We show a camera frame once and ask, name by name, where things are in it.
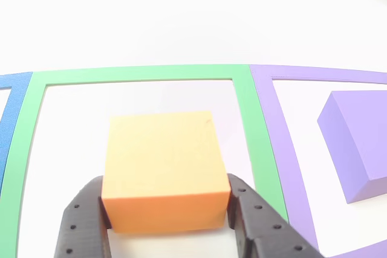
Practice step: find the orange cube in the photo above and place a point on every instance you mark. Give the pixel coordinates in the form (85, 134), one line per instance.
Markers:
(163, 164)

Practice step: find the large purple cube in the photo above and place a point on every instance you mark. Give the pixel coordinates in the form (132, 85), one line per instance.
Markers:
(356, 143)

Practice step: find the purple square frame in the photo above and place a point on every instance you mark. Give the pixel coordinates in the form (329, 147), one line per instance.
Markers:
(287, 137)

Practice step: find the blue square frame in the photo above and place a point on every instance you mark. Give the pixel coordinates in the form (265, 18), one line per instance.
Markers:
(12, 110)

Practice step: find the green square frame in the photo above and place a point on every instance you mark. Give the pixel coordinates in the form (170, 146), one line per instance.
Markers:
(136, 73)

